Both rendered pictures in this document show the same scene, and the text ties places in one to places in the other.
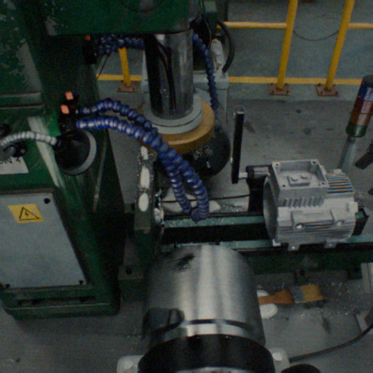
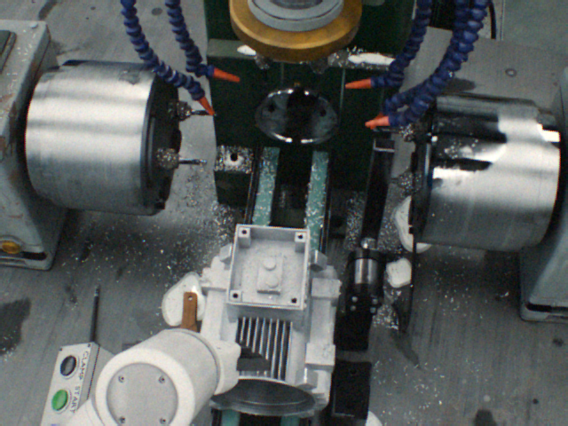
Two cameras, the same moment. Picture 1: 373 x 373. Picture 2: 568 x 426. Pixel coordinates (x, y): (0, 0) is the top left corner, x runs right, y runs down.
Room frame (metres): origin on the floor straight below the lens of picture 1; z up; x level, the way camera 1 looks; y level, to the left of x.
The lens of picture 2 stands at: (0.79, -0.75, 2.05)
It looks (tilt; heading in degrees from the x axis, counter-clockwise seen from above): 58 degrees down; 98
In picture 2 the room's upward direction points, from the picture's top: straight up
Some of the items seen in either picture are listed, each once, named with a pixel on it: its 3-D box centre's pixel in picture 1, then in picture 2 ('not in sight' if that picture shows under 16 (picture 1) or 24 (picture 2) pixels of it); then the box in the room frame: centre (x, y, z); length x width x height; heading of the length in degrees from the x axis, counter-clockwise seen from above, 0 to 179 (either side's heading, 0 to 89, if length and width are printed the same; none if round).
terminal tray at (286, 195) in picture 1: (297, 183); (269, 278); (0.70, -0.27, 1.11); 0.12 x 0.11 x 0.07; 93
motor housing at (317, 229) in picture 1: (306, 207); (267, 332); (0.71, -0.31, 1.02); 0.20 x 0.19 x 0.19; 93
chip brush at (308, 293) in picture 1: (287, 296); (187, 345); (0.55, -0.26, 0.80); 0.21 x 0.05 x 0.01; 98
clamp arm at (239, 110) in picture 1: (237, 148); (375, 199); (0.84, -0.13, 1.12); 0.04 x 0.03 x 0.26; 92
